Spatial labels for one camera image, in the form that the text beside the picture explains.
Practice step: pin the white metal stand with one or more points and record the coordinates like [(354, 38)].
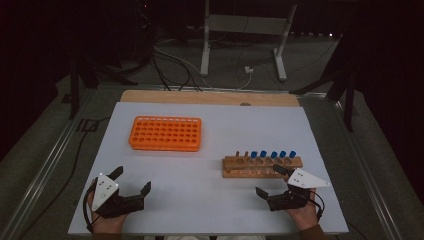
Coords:
[(245, 25)]

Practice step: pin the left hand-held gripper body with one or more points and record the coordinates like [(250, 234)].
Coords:
[(105, 191)]

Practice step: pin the orange plastic test tube rack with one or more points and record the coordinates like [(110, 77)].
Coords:
[(165, 133)]

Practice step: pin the metal floor rail frame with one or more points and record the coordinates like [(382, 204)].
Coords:
[(43, 170)]

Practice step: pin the black tripod stand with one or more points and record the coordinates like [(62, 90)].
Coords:
[(75, 86), (348, 100)]

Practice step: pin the person's right hand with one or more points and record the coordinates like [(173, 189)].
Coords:
[(304, 216)]

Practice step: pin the black floor bracket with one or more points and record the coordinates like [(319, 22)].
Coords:
[(87, 125)]

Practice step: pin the white table sheet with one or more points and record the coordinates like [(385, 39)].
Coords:
[(213, 200)]

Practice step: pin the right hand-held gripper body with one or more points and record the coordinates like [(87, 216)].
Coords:
[(306, 180)]

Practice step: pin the person's left hand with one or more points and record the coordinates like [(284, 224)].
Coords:
[(110, 225)]

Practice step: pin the wooden test tube rack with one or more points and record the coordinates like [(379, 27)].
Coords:
[(246, 167)]

